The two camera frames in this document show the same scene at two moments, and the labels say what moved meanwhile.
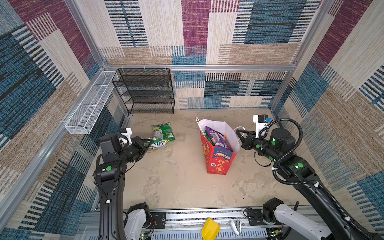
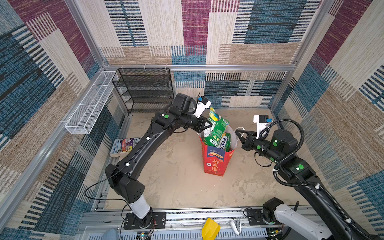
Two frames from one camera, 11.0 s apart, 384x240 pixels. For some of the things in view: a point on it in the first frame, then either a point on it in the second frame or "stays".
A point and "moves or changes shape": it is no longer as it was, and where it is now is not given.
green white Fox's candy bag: x=157 y=143 moves or changes shape
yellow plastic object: x=210 y=230 stays
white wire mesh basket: x=85 y=118 stays
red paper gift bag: x=219 y=144 stays
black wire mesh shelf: x=147 y=90 stays
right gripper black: x=248 y=140 stays
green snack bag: x=164 y=131 moves or changes shape
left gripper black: x=137 y=143 to x=200 y=126
